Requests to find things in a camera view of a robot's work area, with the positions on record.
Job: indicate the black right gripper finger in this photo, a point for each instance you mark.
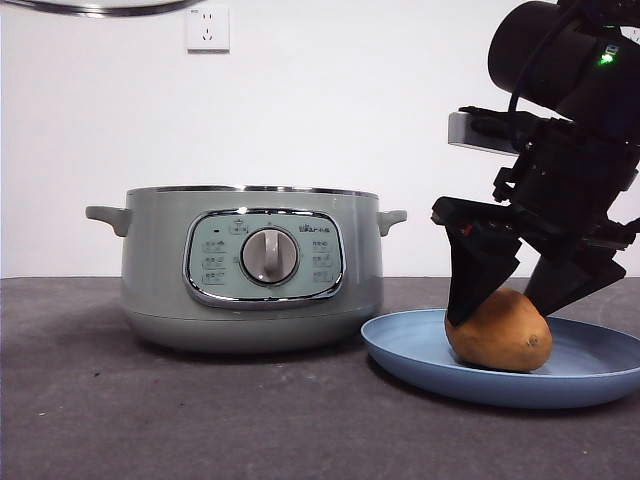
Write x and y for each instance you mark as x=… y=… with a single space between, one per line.
x=570 y=280
x=475 y=270

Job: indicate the brown potato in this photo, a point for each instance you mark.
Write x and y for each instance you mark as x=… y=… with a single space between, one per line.
x=500 y=340

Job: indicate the glass lid with green knob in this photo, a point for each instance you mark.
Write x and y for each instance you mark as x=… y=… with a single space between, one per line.
x=110 y=7

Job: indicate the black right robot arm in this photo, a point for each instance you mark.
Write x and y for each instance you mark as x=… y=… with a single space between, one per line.
x=560 y=55

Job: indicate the blue round plate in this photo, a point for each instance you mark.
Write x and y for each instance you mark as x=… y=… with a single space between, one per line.
x=410 y=345

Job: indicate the pale green electric steamer pot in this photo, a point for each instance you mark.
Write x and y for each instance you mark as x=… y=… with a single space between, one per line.
x=150 y=260

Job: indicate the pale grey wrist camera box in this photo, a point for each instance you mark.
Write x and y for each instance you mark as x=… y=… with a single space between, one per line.
x=467 y=135

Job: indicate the white wall socket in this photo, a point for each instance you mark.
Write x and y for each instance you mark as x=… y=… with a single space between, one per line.
x=208 y=30

